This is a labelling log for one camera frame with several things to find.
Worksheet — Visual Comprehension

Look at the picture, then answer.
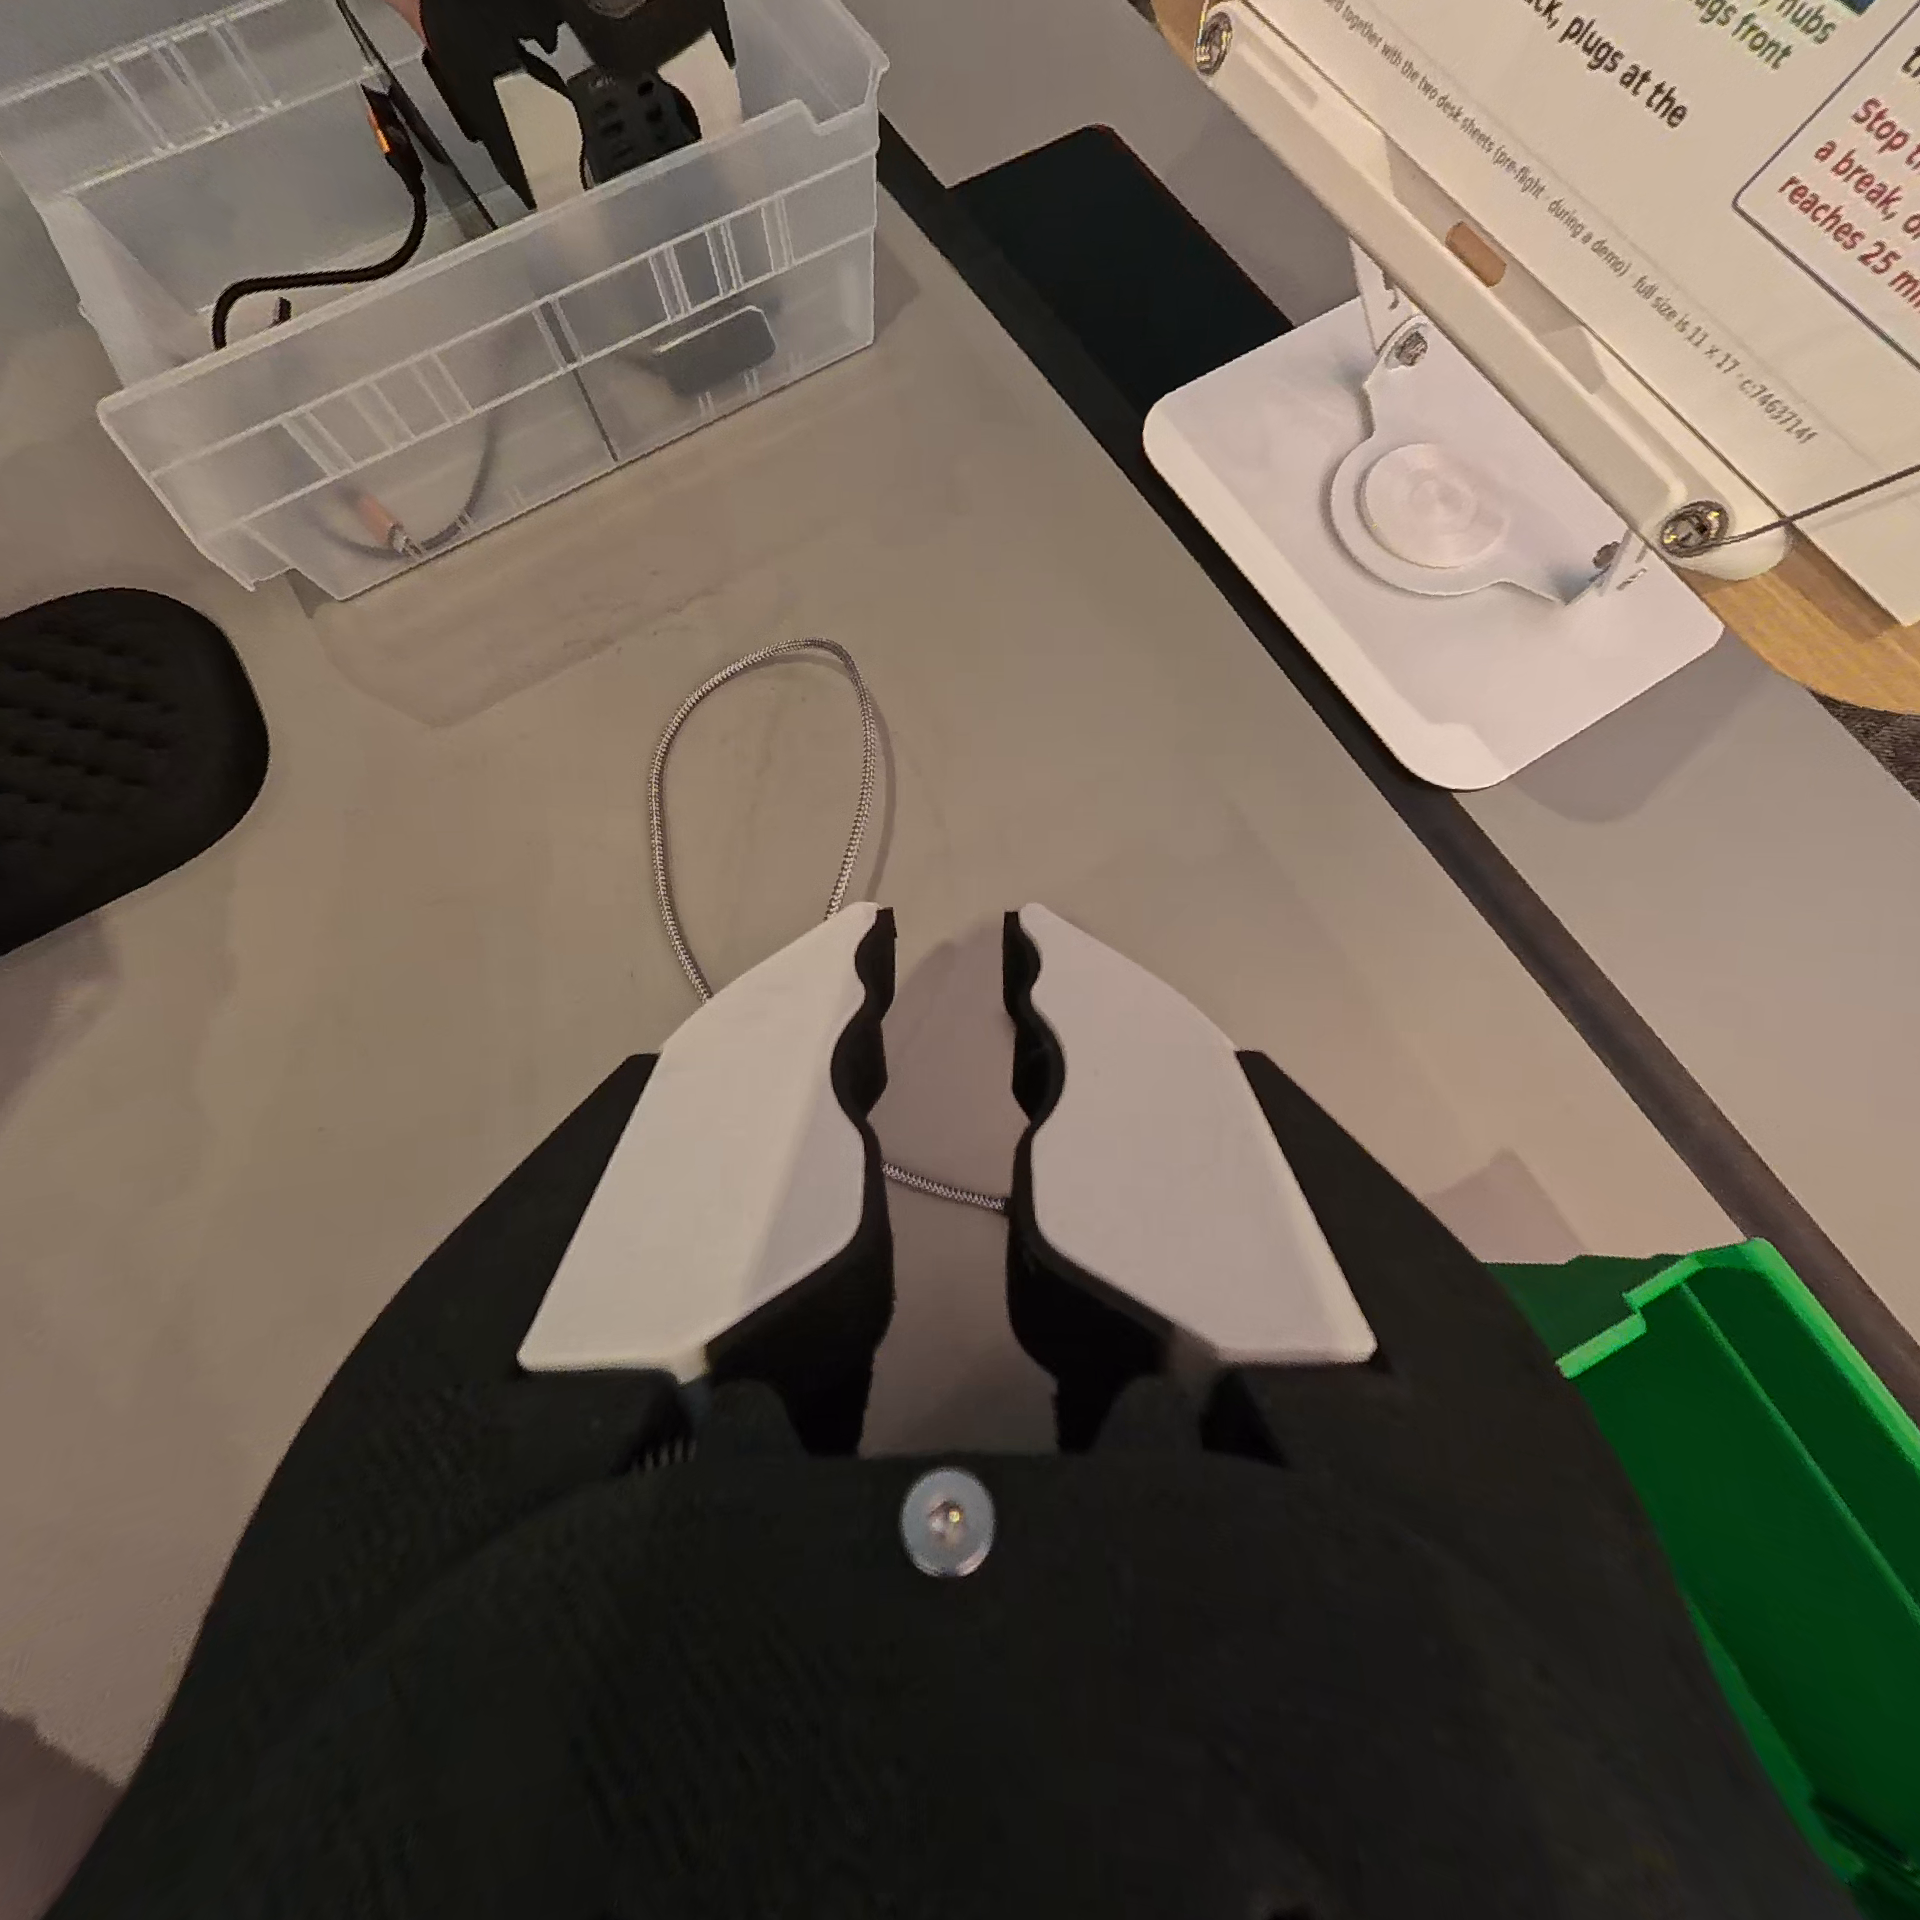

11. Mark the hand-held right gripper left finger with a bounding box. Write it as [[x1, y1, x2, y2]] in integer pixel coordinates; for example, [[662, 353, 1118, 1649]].
[[516, 903, 900, 1454]]

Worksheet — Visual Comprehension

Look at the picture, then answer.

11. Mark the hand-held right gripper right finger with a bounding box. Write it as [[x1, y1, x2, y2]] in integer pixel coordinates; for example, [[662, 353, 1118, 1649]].
[[1001, 903, 1380, 1454]]

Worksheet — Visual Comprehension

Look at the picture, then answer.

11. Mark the silver braided usb cable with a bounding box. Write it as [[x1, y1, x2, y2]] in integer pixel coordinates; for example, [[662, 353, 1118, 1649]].
[[649, 636, 1011, 1215]]

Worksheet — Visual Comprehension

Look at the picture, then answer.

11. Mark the clear plastic bin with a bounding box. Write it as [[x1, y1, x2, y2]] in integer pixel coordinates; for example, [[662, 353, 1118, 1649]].
[[0, 0, 891, 603]]

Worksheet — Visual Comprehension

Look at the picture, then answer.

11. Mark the small dark grey adapter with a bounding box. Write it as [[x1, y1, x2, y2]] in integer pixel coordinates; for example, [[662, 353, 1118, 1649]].
[[653, 304, 780, 401]]

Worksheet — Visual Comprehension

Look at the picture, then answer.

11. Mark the green plastic bin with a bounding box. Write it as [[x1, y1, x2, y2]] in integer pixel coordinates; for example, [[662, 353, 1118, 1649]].
[[1484, 1237, 1920, 1920]]

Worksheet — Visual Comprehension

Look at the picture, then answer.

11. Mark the black textured pad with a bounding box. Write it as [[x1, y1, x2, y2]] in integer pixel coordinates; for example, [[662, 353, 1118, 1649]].
[[0, 588, 272, 959]]

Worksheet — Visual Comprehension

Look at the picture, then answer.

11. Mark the white sign stand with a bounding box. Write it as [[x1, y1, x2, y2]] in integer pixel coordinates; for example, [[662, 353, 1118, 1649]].
[[1142, 247, 1729, 791]]

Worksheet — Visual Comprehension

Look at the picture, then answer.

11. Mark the wooden backing board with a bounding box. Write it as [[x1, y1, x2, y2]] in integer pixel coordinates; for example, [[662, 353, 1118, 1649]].
[[1702, 563, 1920, 709]]

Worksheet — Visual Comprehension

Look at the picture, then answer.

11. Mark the printed instruction sheet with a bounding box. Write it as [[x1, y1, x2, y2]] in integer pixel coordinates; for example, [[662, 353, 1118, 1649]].
[[1200, 0, 1920, 625]]

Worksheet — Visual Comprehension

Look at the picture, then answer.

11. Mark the black cable with orange connector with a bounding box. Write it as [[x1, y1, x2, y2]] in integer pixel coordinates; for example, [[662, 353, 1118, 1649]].
[[211, 83, 434, 355]]

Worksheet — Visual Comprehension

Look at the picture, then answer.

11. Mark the grey cable with pink plug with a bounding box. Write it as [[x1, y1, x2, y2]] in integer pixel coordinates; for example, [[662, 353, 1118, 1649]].
[[348, 451, 500, 561]]

